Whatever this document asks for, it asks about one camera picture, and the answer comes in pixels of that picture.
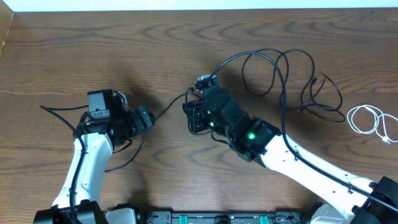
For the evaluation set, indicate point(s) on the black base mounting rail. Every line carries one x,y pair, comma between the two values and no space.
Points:
164,217

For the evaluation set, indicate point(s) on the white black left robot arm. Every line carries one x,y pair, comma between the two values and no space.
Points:
94,141

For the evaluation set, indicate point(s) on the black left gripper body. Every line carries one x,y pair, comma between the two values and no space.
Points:
136,123

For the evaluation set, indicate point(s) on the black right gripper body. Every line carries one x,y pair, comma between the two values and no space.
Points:
200,120

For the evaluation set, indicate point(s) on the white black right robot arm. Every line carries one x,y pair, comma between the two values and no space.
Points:
348,198

